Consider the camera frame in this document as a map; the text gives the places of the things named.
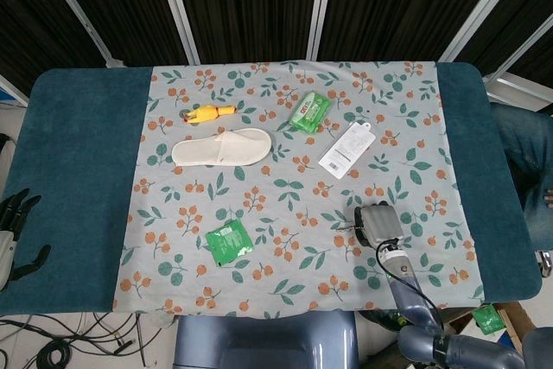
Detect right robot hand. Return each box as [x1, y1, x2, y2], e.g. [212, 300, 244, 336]
[353, 200, 407, 249]

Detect white flat retail package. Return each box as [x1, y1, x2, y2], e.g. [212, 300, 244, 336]
[317, 121, 375, 179]

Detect floral grey tablecloth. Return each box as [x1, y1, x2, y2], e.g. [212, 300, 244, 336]
[112, 60, 485, 317]

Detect black floor cables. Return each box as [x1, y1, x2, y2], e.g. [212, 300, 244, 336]
[0, 312, 174, 369]

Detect green square sachet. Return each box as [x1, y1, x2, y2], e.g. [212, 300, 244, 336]
[204, 219, 253, 267]

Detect teal table cover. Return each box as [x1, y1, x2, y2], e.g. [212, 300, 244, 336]
[0, 60, 543, 315]

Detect white cloth slipper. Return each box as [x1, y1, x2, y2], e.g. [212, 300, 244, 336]
[171, 127, 273, 167]

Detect person in blue jeans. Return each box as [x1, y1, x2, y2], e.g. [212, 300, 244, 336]
[489, 102, 553, 253]

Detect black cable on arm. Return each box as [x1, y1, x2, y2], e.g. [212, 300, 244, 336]
[374, 237, 446, 335]

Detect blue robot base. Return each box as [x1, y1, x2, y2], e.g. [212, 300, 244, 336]
[173, 312, 360, 369]

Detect green wet wipes pack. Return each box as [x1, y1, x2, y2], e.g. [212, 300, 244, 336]
[288, 91, 334, 135]

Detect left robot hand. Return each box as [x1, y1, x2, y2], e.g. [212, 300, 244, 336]
[0, 188, 52, 292]

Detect yellow rubber chicken toy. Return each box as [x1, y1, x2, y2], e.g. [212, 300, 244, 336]
[181, 103, 238, 124]

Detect cardboard box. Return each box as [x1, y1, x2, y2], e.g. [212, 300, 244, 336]
[440, 302, 539, 353]

